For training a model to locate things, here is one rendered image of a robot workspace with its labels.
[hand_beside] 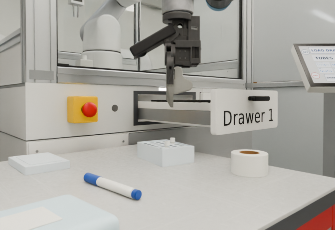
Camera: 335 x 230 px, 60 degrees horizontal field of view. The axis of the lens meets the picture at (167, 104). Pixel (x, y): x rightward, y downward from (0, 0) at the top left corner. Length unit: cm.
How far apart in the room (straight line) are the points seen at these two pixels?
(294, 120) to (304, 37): 67
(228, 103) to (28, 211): 54
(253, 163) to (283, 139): 209
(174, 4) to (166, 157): 34
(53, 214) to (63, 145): 56
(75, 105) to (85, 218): 55
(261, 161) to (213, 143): 67
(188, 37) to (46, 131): 44
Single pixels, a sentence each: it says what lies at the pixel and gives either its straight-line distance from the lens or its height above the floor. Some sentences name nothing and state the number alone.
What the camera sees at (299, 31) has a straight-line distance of 263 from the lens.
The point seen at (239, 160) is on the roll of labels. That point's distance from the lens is 57.
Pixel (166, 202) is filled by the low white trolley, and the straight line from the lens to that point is 43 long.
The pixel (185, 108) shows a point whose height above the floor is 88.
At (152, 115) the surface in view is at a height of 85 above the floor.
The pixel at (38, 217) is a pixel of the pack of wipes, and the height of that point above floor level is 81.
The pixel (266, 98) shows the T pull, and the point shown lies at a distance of 81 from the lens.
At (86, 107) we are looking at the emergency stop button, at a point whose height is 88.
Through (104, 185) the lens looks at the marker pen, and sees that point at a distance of 49.
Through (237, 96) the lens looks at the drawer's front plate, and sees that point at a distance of 76.
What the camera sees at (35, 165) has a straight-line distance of 62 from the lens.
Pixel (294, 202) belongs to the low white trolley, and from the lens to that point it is 46.
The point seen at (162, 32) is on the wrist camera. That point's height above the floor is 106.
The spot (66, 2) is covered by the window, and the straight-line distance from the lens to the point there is 89.
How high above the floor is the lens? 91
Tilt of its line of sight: 1 degrees down
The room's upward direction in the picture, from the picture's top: straight up
